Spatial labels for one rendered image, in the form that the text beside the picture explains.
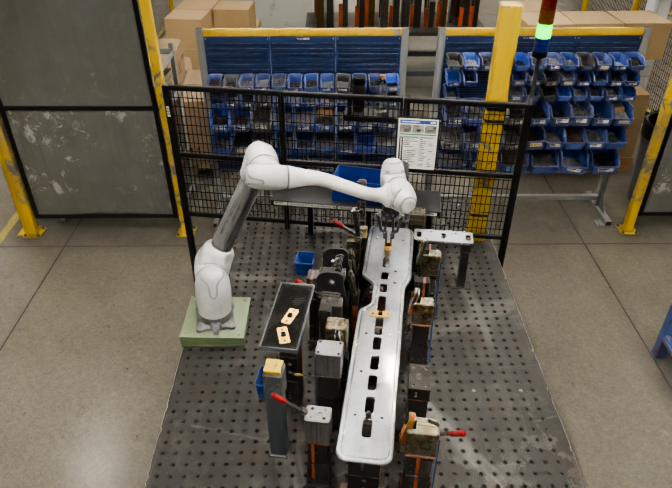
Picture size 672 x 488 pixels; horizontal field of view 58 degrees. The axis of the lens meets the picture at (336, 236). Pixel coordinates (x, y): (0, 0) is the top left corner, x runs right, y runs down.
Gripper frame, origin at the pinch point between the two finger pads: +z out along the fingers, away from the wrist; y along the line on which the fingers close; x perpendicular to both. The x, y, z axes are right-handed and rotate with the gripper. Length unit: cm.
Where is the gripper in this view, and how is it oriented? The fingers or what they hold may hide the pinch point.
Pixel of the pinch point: (388, 238)
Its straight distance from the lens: 288.8
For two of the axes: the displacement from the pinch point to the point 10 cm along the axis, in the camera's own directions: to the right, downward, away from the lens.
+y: 9.9, 0.8, -1.1
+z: 0.0, 8.2, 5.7
